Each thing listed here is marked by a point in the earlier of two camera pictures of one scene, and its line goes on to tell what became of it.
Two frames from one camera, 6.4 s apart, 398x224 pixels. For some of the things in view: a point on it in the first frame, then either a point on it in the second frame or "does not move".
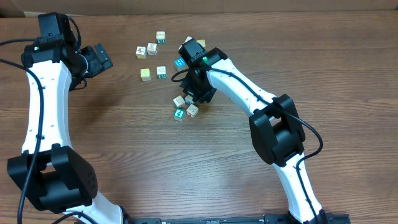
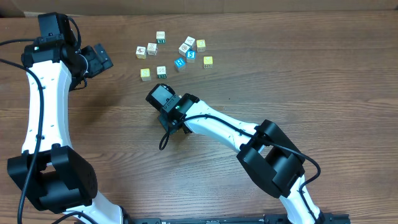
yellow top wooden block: (145, 74) does not move
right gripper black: (201, 93) to (166, 123)
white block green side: (161, 71) does not move
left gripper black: (94, 59) does not move
